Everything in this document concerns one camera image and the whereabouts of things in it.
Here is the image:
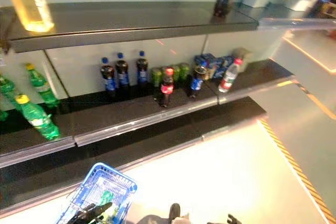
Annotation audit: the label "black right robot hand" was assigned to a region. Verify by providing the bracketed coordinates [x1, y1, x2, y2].
[227, 213, 244, 224]

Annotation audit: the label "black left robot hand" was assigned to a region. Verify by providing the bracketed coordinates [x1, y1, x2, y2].
[69, 201, 113, 224]

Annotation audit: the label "green Sprite bottle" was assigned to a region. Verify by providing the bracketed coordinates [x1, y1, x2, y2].
[15, 94, 60, 141]
[25, 62, 59, 108]
[98, 191, 119, 219]

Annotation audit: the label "blue plastic shopping basket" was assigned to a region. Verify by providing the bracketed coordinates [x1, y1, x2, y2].
[55, 162, 138, 224]

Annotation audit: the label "small Coca-Cola bottle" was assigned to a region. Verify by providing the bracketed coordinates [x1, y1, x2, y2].
[159, 68, 175, 108]

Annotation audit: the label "green drink cans pack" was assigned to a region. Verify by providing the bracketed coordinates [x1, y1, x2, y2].
[151, 62, 190, 87]

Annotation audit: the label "large yellow drink bottle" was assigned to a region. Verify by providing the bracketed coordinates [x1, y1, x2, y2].
[0, 0, 55, 33]

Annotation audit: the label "small Pepsi cola bottle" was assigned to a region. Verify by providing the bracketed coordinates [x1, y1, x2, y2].
[135, 50, 149, 91]
[188, 61, 208, 99]
[115, 52, 130, 96]
[100, 57, 117, 98]

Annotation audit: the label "small water bottle red cap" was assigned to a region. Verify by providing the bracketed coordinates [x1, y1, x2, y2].
[218, 58, 244, 93]

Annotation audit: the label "blue packets on shelf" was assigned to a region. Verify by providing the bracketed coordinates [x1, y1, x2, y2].
[212, 55, 236, 79]

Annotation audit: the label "black shelf upright post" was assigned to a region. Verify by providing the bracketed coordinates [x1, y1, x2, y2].
[201, 34, 208, 61]

